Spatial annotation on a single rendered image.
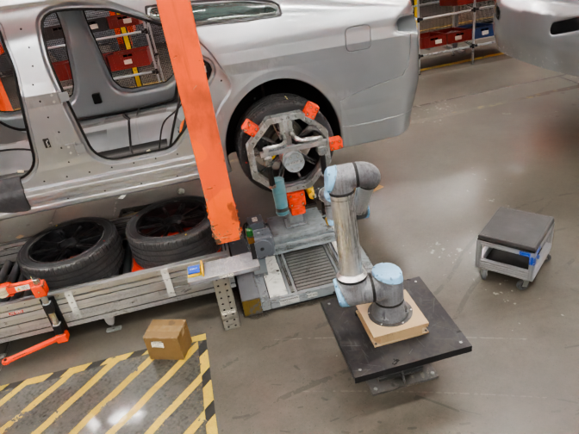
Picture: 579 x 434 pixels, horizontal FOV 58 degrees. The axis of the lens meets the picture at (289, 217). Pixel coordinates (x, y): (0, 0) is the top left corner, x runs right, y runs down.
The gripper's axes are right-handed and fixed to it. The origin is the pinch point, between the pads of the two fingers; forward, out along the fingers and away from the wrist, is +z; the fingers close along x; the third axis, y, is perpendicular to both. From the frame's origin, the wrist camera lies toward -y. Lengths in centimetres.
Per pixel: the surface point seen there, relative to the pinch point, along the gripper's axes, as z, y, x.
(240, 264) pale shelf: -1, -27, 56
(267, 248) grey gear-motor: 32, -26, 34
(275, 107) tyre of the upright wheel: 20, 62, 8
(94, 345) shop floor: 39, -58, 157
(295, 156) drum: 10.8, 28.3, 4.8
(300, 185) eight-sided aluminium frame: 35.9, 9.1, 1.1
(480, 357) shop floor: -56, -103, -54
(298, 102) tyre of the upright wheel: 20, 61, -7
